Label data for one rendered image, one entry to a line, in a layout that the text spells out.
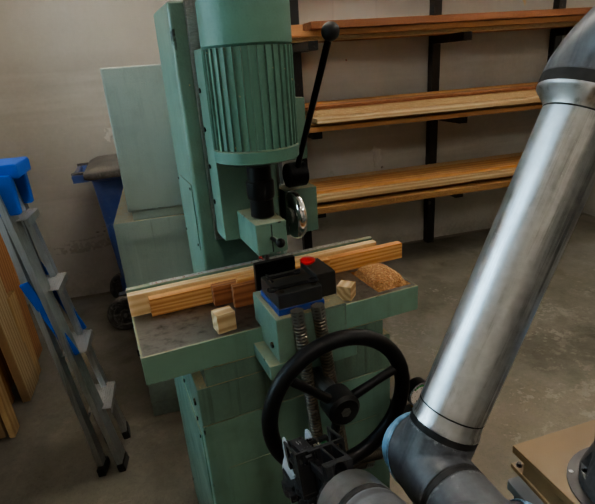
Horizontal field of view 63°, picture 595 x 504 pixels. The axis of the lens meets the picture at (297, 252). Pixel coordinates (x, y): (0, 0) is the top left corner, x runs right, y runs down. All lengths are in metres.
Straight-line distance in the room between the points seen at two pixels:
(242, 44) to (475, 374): 0.66
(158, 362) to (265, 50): 0.60
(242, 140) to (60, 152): 2.48
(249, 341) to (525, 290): 0.55
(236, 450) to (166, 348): 0.29
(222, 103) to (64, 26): 2.42
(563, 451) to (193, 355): 0.76
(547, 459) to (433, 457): 0.52
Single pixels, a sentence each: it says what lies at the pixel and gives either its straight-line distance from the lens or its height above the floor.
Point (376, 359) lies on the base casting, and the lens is 1.14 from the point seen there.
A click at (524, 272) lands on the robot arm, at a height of 1.13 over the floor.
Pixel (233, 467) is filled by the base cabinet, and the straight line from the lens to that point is 1.13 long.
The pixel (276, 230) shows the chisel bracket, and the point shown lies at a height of 1.05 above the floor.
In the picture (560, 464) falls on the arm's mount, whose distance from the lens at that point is 1.15.
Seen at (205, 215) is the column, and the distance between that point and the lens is 1.22.
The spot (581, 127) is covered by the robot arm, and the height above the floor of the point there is 1.29.
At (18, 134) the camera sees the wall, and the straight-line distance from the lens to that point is 3.39.
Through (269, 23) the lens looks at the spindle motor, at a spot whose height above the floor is 1.45.
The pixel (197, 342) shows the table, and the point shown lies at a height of 0.90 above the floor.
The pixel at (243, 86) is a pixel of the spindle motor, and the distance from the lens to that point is 0.94.
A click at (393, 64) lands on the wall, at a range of 3.65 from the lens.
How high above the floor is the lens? 1.37
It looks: 21 degrees down
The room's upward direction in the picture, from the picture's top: 4 degrees counter-clockwise
